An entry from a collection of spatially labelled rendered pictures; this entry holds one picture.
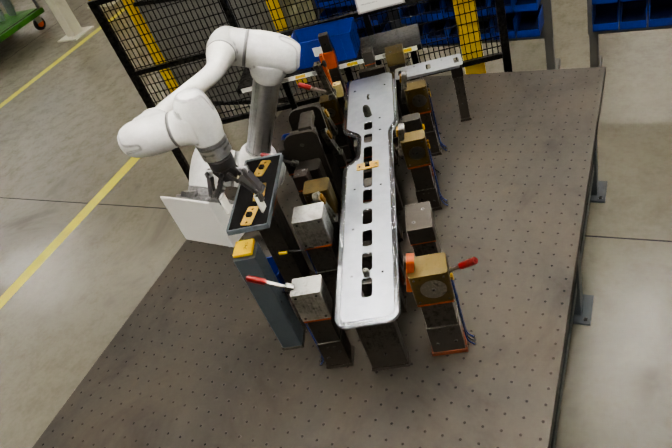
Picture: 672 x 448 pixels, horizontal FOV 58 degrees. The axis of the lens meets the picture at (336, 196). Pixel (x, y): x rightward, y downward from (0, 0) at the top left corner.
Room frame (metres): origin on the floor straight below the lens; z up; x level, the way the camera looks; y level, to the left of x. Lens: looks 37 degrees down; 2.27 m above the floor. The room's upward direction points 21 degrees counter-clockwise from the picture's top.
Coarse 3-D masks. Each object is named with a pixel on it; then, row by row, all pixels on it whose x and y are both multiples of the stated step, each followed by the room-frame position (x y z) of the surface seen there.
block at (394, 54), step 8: (392, 48) 2.45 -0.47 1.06; (400, 48) 2.42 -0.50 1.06; (392, 56) 2.41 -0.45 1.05; (400, 56) 2.40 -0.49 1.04; (392, 64) 2.41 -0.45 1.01; (400, 64) 2.40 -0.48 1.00; (400, 72) 2.40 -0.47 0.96; (408, 80) 2.40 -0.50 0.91; (400, 88) 2.41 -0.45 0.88; (400, 104) 2.41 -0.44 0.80; (408, 112) 2.41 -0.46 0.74
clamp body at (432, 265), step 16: (432, 256) 1.17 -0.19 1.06; (416, 272) 1.13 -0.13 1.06; (432, 272) 1.11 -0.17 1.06; (448, 272) 1.11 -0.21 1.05; (416, 288) 1.12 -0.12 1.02; (432, 288) 1.11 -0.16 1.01; (448, 288) 1.10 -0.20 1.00; (432, 304) 1.11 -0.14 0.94; (448, 304) 1.11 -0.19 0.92; (432, 320) 1.12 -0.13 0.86; (448, 320) 1.11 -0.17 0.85; (432, 336) 1.12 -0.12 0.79; (448, 336) 1.11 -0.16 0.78; (464, 336) 1.14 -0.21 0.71; (432, 352) 1.13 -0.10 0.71; (448, 352) 1.11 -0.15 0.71
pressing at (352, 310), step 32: (352, 96) 2.28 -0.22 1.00; (384, 96) 2.18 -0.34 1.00; (352, 128) 2.04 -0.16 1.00; (384, 128) 1.96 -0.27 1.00; (384, 160) 1.76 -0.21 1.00; (352, 192) 1.65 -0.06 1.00; (384, 192) 1.59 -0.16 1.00; (352, 224) 1.49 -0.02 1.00; (384, 224) 1.43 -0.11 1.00; (352, 256) 1.35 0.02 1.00; (384, 256) 1.30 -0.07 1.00; (352, 288) 1.22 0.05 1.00; (384, 288) 1.18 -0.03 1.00; (352, 320) 1.11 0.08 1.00; (384, 320) 1.07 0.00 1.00
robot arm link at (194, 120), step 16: (176, 96) 1.52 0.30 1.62; (192, 96) 1.49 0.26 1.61; (176, 112) 1.49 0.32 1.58; (192, 112) 1.47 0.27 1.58; (208, 112) 1.48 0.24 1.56; (176, 128) 1.48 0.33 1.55; (192, 128) 1.47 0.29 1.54; (208, 128) 1.47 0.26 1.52; (176, 144) 1.49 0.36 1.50; (192, 144) 1.48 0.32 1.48; (208, 144) 1.47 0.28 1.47
